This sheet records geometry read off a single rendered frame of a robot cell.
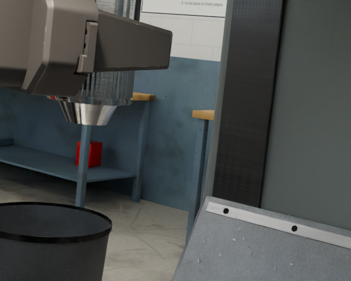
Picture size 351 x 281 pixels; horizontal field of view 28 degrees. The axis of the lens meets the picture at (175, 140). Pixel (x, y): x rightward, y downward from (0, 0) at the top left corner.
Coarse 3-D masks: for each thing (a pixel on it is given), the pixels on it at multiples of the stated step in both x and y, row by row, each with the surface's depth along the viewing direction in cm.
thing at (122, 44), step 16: (112, 16) 34; (112, 32) 35; (128, 32) 35; (144, 32) 36; (160, 32) 36; (96, 48) 34; (112, 48) 35; (128, 48) 35; (144, 48) 36; (160, 48) 36; (96, 64) 34; (112, 64) 35; (128, 64) 35; (144, 64) 36; (160, 64) 37
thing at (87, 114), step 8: (64, 104) 37; (72, 104) 37; (80, 104) 36; (88, 104) 36; (64, 112) 38; (72, 112) 37; (80, 112) 37; (88, 112) 37; (96, 112) 37; (104, 112) 37; (112, 112) 38; (72, 120) 37; (80, 120) 37; (88, 120) 37; (96, 120) 37; (104, 120) 38
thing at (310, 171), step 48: (240, 0) 75; (288, 0) 72; (336, 0) 69; (240, 48) 75; (288, 48) 72; (336, 48) 69; (240, 96) 75; (288, 96) 72; (336, 96) 69; (240, 144) 75; (288, 144) 72; (336, 144) 69; (240, 192) 75; (288, 192) 73; (336, 192) 69
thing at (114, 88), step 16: (96, 0) 35; (112, 0) 35; (128, 0) 36; (128, 16) 36; (96, 80) 36; (112, 80) 36; (128, 80) 37; (48, 96) 37; (80, 96) 36; (96, 96) 36; (112, 96) 36; (128, 96) 37
